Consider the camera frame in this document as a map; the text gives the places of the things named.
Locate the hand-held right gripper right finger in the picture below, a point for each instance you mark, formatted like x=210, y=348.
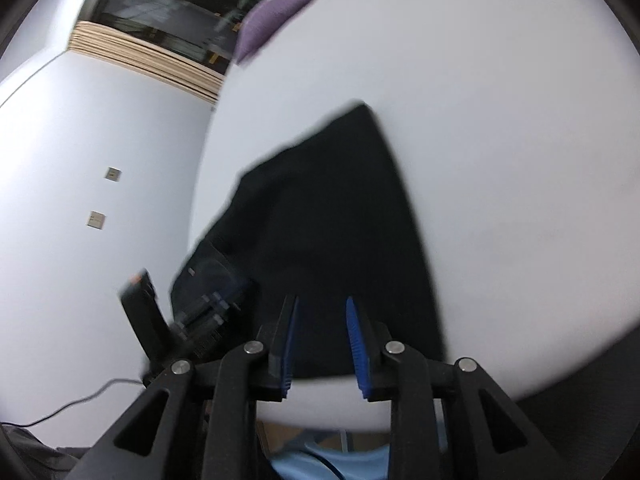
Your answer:
x=356, y=345

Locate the black pants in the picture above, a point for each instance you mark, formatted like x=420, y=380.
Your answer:
x=325, y=235

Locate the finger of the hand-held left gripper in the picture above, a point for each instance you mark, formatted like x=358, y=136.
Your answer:
x=210, y=320

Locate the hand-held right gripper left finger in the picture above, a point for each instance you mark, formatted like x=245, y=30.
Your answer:
x=290, y=345

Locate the light blue cloth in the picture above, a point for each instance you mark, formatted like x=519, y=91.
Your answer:
x=310, y=465

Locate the purple pillow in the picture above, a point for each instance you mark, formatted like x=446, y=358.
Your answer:
x=270, y=20

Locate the square wall socket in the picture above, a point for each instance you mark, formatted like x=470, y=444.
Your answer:
x=95, y=219
x=112, y=174

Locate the beige curtain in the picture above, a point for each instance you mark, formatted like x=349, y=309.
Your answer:
x=150, y=62

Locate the dark cloth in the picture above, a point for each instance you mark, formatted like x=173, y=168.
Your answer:
x=30, y=455

